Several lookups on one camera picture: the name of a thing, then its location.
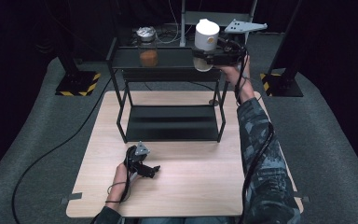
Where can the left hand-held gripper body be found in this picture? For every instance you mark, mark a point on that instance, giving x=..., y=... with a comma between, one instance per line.
x=135, y=161

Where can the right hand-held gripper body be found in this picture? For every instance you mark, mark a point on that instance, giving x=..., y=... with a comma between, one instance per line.
x=230, y=54

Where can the black metal shelf rack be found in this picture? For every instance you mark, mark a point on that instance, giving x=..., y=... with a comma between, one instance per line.
x=171, y=123

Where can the glass jar with foil lid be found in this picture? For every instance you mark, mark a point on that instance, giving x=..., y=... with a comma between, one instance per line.
x=148, y=56

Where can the person's left hand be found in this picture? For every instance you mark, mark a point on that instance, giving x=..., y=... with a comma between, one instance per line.
x=121, y=179

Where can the person's right hand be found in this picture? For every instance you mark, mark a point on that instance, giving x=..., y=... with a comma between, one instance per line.
x=240, y=76

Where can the round table grommet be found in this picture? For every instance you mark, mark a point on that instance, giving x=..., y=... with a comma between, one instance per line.
x=213, y=102

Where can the black stand with striped base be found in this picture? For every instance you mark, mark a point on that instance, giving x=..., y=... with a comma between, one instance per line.
x=77, y=82
x=281, y=84

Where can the grey tape strip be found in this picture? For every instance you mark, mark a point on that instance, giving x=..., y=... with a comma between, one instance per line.
x=73, y=197
x=304, y=198

